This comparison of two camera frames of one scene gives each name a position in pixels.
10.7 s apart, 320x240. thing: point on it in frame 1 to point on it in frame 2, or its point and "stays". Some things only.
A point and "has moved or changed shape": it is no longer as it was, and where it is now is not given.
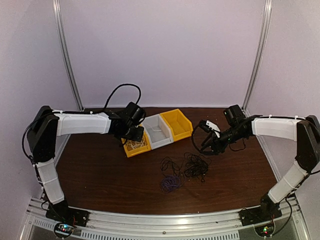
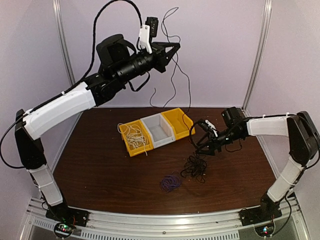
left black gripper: x=139 y=136 to x=162 y=57
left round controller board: x=64 y=229 stays
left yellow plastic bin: x=132 y=148 stays
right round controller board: x=265 y=230 stays
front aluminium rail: x=216 y=226 stays
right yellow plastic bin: x=181 y=127 stays
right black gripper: x=215 y=142 stays
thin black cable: x=167 y=161 to x=176 y=61
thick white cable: x=134 y=144 has moved or changed shape
